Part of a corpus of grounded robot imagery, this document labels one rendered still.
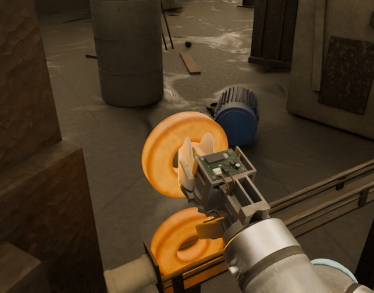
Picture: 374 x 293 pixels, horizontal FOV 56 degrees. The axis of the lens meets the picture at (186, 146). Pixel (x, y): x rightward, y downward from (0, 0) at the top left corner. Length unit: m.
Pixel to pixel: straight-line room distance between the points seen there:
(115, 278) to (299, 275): 0.38
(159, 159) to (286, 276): 0.27
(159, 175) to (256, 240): 0.22
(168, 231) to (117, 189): 1.44
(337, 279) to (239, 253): 0.20
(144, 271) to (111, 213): 1.24
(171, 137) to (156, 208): 1.37
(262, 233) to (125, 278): 0.34
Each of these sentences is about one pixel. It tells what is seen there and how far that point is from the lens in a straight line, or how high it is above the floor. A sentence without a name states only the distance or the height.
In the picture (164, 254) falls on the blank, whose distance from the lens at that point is 0.69.
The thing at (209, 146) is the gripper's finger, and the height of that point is 0.95.
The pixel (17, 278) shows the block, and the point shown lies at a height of 0.80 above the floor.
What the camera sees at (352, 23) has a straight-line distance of 2.68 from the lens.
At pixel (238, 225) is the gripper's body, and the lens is 0.45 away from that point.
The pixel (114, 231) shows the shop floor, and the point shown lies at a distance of 1.81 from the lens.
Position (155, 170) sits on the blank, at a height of 0.90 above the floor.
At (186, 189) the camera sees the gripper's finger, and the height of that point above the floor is 0.91.
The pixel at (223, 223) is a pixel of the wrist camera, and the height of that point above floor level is 0.89.
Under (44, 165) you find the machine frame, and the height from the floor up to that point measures 0.87.
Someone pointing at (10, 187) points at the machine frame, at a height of 0.87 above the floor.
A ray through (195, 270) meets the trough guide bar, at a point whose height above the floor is 0.66.
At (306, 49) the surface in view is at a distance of 2.83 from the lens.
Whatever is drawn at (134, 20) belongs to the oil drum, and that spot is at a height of 0.73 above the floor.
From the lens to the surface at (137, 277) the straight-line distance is 0.70.
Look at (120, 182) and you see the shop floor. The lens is 2.13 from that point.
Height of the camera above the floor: 1.22
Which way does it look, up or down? 30 degrees down
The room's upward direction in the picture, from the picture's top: straight up
